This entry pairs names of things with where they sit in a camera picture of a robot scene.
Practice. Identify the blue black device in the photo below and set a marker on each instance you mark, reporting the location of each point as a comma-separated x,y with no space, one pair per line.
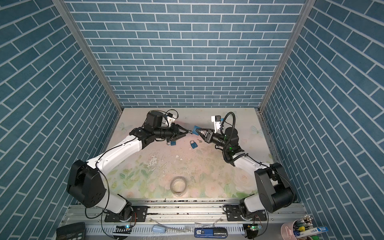
211,233

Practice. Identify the light blue small object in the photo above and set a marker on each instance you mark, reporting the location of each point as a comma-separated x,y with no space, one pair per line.
159,229

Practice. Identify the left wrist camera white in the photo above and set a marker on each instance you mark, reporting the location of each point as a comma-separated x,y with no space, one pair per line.
170,118

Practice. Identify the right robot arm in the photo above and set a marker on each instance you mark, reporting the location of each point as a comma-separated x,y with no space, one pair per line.
274,188

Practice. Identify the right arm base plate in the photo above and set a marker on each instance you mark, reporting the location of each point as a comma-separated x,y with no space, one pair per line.
236,213

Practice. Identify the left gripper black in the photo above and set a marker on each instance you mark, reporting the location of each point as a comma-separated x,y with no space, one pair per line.
175,133

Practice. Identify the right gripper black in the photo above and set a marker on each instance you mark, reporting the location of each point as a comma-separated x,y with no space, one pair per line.
210,136

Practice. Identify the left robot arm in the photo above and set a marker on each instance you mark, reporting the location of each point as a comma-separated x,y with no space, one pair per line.
88,182

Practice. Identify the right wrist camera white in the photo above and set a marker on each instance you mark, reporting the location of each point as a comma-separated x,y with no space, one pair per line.
217,123

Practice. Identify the black calculator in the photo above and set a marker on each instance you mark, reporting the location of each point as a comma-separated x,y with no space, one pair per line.
76,231

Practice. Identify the aluminium mounting rail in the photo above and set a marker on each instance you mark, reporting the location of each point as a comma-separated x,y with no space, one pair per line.
181,211

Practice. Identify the clear tape roll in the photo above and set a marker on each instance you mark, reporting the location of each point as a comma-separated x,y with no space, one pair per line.
178,186

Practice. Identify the pink pen cup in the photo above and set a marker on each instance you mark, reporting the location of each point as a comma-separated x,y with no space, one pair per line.
287,231

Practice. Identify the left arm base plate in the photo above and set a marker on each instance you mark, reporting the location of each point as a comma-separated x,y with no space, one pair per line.
136,214

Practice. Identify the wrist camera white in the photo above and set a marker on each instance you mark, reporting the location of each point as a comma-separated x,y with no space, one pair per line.
217,123
170,118

